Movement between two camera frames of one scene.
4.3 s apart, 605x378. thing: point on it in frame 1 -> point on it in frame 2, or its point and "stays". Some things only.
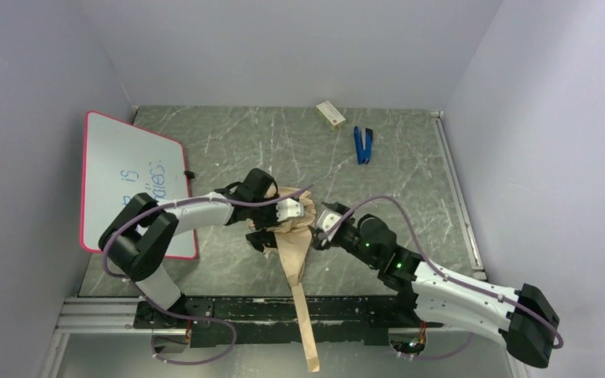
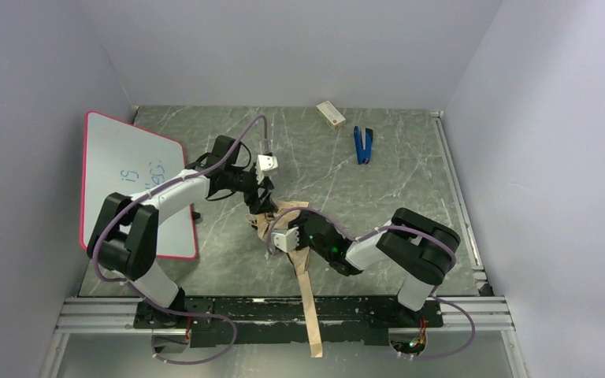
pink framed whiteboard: [120, 160] stays
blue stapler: [363, 142] stays
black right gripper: [321, 243] -> [302, 228]
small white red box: [331, 115] stays
